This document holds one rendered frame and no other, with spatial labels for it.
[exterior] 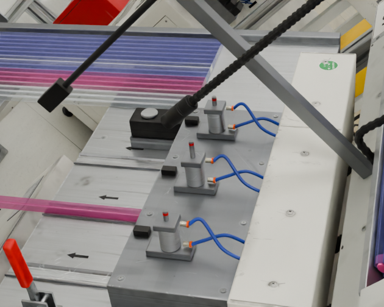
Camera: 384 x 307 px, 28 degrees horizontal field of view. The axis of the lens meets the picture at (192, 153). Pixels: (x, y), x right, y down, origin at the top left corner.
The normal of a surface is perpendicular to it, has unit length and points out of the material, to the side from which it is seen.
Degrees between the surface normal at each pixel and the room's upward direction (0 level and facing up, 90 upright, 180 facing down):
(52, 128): 0
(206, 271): 48
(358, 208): 90
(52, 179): 0
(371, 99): 90
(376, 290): 90
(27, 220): 0
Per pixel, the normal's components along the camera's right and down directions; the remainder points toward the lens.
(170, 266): -0.10, -0.80
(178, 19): -0.25, 0.59
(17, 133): 0.64, -0.49
